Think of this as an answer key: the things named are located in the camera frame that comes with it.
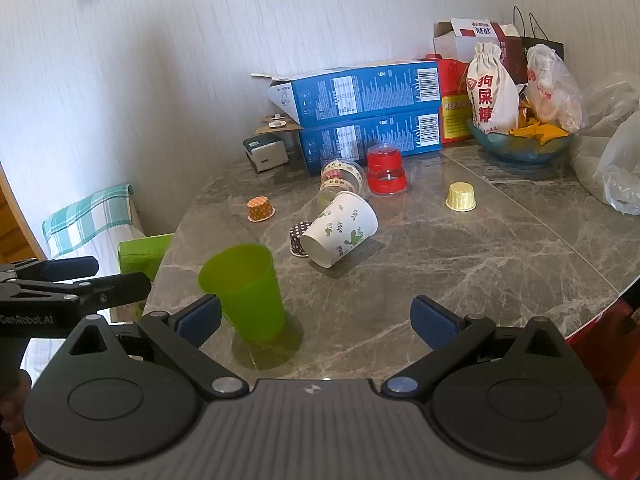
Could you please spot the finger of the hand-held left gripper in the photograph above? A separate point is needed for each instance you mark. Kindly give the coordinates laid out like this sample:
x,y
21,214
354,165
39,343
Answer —
x,y
122,289
70,268

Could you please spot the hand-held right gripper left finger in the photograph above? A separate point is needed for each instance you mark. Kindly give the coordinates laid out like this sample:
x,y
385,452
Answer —
x,y
200,318

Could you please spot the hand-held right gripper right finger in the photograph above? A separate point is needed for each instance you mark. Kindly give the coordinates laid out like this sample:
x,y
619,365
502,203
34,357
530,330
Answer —
x,y
434,321

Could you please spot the white leaf-print paper cup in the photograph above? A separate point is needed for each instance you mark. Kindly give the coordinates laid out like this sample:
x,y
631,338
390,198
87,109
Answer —
x,y
340,227

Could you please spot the green plastic cup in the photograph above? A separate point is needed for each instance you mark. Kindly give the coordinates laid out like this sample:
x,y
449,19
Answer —
x,y
245,290

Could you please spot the orange patterned paper baking cup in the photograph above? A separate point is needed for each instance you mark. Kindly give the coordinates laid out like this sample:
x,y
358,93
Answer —
x,y
260,208

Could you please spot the yellow paper baking cup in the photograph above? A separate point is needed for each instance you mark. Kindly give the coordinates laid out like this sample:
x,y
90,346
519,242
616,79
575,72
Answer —
x,y
461,198

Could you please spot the polka-dot paper baking cup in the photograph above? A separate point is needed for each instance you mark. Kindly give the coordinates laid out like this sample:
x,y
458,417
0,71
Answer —
x,y
297,237

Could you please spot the clear plastic cup with label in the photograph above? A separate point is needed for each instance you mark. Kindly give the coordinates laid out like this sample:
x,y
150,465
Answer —
x,y
340,175

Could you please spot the green chair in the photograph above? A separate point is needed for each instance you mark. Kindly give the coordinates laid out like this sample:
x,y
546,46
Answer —
x,y
142,255

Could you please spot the teal checked cloth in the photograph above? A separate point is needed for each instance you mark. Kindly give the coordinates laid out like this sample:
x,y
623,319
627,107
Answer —
x,y
85,215

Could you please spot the red container with clear lid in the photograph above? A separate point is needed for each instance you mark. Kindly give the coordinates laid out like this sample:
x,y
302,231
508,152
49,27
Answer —
x,y
384,170

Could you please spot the small grey and white device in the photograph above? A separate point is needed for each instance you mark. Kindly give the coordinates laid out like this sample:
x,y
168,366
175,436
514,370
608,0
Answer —
x,y
265,154

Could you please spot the closed blue cardboard box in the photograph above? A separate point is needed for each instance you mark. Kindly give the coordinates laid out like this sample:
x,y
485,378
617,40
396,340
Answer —
x,y
370,142

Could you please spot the red cloth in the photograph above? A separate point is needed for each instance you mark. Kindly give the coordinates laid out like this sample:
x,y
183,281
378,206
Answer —
x,y
612,385

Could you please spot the blue glass bowl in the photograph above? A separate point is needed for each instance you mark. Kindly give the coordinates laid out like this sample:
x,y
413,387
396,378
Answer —
x,y
515,149

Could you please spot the brown cardboard with white hooks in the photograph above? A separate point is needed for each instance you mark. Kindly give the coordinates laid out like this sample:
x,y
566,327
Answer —
x,y
277,125

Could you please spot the red cardboard box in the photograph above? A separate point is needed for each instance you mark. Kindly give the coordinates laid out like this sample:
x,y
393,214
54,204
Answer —
x,y
452,110

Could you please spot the orange snack packets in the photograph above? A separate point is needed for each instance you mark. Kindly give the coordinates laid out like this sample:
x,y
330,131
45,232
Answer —
x,y
542,132

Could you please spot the open blue cardboard box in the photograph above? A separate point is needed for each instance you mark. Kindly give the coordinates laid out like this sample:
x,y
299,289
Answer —
x,y
360,91

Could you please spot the large clear plastic bag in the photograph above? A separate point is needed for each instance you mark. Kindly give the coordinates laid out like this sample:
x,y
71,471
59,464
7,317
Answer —
x,y
615,160

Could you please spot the clear plastic bag red print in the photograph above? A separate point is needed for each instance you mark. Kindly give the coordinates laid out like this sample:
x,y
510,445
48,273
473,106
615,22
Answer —
x,y
555,90

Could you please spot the black paper shopping bag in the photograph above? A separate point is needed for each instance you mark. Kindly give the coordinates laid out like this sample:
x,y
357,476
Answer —
x,y
520,57

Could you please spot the white and red open carton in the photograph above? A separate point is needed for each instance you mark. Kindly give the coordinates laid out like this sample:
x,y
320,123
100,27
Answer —
x,y
460,35

